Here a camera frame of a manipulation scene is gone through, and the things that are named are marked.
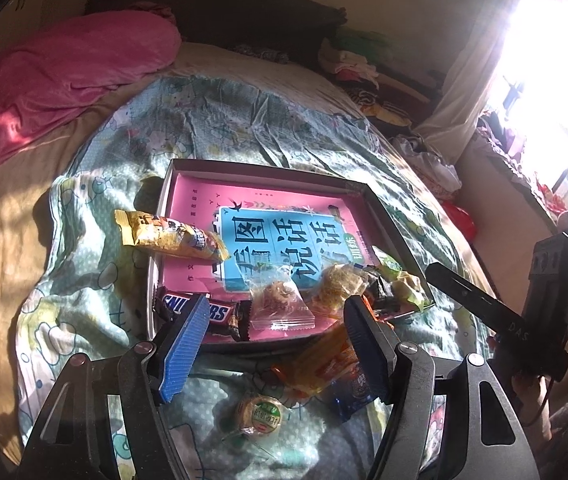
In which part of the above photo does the blue Oreo cookie packet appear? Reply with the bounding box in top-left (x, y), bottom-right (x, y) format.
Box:
top-left (325, 364), bottom-right (376, 422)

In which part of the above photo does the orange cracker packet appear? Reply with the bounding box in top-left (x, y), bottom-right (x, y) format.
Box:
top-left (271, 323), bottom-right (359, 398)

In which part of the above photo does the round green label pastry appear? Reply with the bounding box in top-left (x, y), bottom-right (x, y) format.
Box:
top-left (236, 394), bottom-right (284, 437)

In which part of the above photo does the black wrapped snack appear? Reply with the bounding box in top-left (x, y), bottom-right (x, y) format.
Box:
top-left (364, 270), bottom-right (401, 320)

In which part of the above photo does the green wrapped milk snack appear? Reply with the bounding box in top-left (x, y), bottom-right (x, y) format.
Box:
top-left (372, 246), bottom-right (432, 311)

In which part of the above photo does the grey cardboard box tray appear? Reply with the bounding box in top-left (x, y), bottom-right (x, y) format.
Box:
top-left (146, 159), bottom-right (424, 336)

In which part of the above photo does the clear wrapped meat floss cake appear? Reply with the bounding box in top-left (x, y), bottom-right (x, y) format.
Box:
top-left (307, 263), bottom-right (369, 318)

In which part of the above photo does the brown Snickers bar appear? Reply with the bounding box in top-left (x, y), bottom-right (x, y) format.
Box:
top-left (154, 286), bottom-right (251, 342)

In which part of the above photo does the clear bag round cookie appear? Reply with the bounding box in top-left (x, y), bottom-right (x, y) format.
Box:
top-left (247, 266), bottom-right (315, 332)

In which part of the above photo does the cartoon patterned quilt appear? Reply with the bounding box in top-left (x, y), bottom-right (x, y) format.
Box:
top-left (13, 72), bottom-right (500, 480)

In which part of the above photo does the red plastic bag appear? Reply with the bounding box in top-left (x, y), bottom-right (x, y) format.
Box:
top-left (440, 200), bottom-right (478, 243)

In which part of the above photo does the yellow long snack packet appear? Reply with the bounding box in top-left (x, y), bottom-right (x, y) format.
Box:
top-left (114, 209), bottom-right (229, 263)

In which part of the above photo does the pink blue book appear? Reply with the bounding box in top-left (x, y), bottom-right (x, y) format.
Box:
top-left (160, 174), bottom-right (390, 336)

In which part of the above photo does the white plastic bag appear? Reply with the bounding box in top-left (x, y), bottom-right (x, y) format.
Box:
top-left (391, 134), bottom-right (462, 202)

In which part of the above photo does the pile of clothes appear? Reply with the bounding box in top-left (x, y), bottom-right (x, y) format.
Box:
top-left (317, 24), bottom-right (448, 129)

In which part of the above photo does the cream curtain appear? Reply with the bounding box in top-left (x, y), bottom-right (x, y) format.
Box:
top-left (415, 8), bottom-right (510, 165)

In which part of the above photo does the pink blanket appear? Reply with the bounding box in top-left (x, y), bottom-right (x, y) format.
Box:
top-left (0, 2), bottom-right (182, 165)

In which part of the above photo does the dark bed headboard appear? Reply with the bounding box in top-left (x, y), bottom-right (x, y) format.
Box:
top-left (84, 0), bottom-right (347, 70)

